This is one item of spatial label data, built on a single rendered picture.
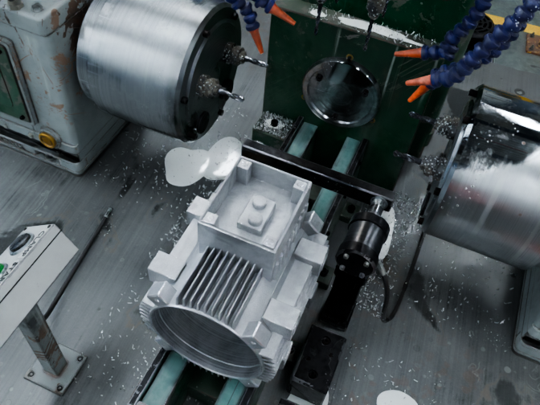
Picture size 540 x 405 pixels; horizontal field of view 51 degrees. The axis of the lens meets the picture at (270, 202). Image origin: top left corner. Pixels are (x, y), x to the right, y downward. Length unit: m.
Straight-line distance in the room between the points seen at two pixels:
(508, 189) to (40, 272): 0.62
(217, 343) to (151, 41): 0.47
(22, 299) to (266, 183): 0.33
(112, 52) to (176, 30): 0.11
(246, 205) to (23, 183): 0.60
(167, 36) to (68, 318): 0.49
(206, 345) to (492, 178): 0.46
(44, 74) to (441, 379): 0.83
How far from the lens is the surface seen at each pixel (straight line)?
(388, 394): 0.97
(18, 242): 0.77
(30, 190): 1.19
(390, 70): 0.99
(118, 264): 1.05
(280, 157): 0.89
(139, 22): 0.94
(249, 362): 0.77
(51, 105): 1.09
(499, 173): 0.83
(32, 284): 0.74
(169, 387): 0.81
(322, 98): 1.06
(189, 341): 0.80
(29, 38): 1.01
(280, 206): 0.72
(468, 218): 0.85
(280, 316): 0.68
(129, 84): 0.94
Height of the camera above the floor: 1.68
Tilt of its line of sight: 51 degrees down
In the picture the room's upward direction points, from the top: 7 degrees clockwise
